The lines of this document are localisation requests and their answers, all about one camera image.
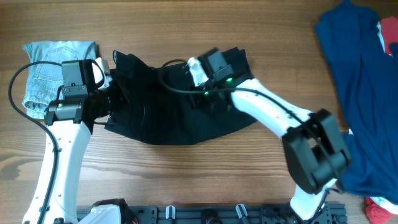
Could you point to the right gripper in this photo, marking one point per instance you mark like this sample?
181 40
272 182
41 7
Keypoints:
198 98

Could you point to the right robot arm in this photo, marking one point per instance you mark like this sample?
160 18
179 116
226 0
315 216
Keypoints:
314 149

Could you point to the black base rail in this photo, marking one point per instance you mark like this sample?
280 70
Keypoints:
280 213

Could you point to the blue garment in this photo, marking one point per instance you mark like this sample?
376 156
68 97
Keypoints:
365 79

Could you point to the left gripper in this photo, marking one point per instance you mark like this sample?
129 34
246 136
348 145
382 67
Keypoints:
116 98

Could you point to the red garment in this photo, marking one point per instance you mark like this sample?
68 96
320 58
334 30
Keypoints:
388 33

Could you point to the folded light blue jeans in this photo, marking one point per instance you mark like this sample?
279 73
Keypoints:
44 79

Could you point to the black shorts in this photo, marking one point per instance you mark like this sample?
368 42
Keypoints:
157 116

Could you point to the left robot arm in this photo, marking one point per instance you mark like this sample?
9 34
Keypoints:
88 93

